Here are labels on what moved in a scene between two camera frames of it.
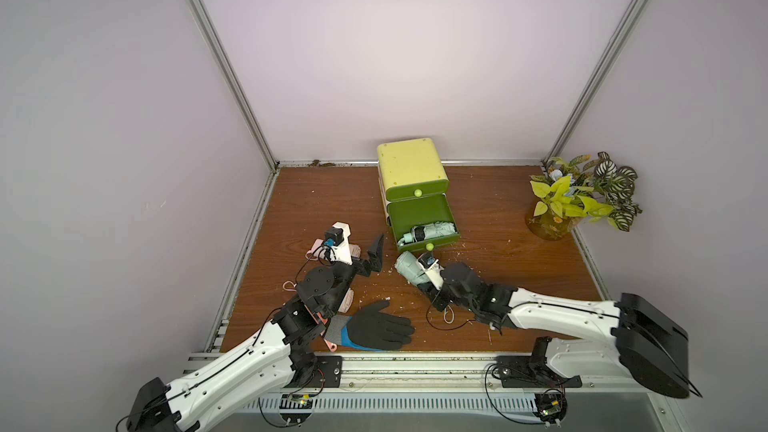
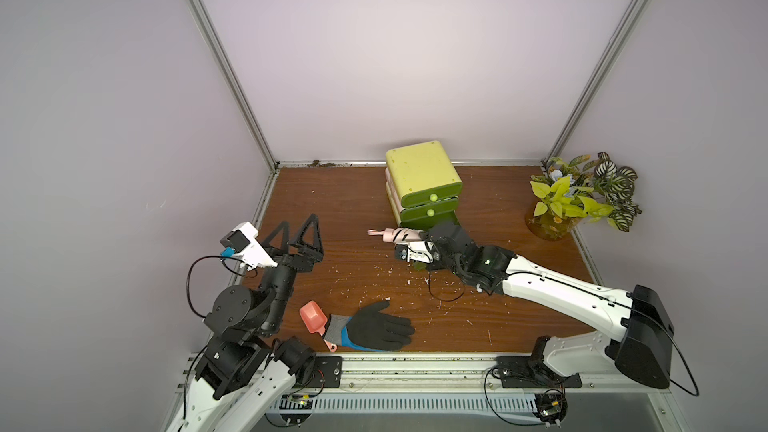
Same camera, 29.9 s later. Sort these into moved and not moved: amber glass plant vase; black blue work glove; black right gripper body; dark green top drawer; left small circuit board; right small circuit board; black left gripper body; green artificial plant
Moved: black right gripper body; black left gripper body; dark green top drawer
Not moved: green artificial plant; right small circuit board; black blue work glove; amber glass plant vase; left small circuit board
